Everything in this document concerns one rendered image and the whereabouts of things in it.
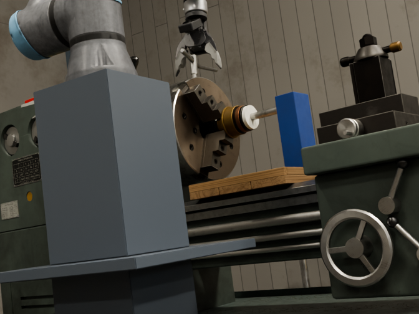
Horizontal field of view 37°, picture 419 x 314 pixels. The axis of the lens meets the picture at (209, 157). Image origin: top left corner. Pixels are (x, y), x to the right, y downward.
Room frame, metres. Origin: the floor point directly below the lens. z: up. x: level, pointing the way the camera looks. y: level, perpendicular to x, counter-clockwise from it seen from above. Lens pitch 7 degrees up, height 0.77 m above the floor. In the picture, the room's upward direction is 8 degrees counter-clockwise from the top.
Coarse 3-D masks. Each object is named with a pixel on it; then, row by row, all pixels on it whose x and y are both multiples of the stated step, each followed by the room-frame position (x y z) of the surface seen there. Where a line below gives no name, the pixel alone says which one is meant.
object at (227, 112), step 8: (224, 112) 1.75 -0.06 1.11; (232, 112) 1.73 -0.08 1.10; (240, 112) 1.72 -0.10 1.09; (224, 120) 1.74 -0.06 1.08; (232, 120) 1.73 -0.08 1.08; (240, 120) 1.72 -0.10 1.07; (224, 128) 1.75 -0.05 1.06; (232, 128) 1.74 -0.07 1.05; (240, 128) 1.73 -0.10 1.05; (248, 128) 1.74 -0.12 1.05; (232, 136) 1.77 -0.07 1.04
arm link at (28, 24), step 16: (32, 0) 1.31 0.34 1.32; (48, 0) 1.28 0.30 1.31; (16, 16) 1.30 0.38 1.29; (32, 16) 1.27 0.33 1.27; (48, 16) 1.25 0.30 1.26; (16, 32) 1.30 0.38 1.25; (32, 32) 1.28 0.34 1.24; (48, 32) 1.27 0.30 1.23; (32, 48) 1.30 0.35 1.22; (48, 48) 1.30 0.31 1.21; (64, 48) 1.30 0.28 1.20
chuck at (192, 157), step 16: (192, 80) 1.79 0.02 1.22; (208, 80) 1.85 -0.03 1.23; (176, 96) 1.73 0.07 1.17; (224, 96) 1.91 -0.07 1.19; (176, 112) 1.72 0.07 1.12; (192, 112) 1.78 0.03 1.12; (176, 128) 1.71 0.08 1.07; (192, 128) 1.77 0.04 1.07; (176, 144) 1.72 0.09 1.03; (192, 144) 1.76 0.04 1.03; (192, 160) 1.75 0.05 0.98; (224, 160) 1.88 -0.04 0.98; (192, 176) 1.80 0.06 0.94; (208, 176) 1.80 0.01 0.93; (224, 176) 1.87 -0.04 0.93
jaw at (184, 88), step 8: (176, 88) 1.78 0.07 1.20; (184, 88) 1.76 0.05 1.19; (192, 88) 1.75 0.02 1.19; (200, 88) 1.75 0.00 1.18; (192, 96) 1.74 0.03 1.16; (200, 96) 1.75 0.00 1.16; (208, 96) 1.77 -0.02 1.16; (192, 104) 1.77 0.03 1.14; (200, 104) 1.75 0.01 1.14; (208, 104) 1.74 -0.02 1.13; (216, 104) 1.77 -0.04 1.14; (200, 112) 1.77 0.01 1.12; (208, 112) 1.76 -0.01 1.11; (216, 112) 1.75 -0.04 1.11; (200, 120) 1.80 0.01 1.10; (208, 120) 1.78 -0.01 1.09
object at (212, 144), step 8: (208, 136) 1.79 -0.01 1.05; (216, 136) 1.77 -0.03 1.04; (224, 136) 1.75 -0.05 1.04; (208, 144) 1.79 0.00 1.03; (216, 144) 1.76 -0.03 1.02; (224, 144) 1.78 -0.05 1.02; (208, 152) 1.78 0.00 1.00; (216, 152) 1.77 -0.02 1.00; (224, 152) 1.78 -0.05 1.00; (208, 160) 1.77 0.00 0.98; (216, 160) 1.78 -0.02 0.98; (200, 168) 1.78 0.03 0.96; (208, 168) 1.78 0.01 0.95; (216, 168) 1.77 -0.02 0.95; (200, 176) 1.81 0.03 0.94
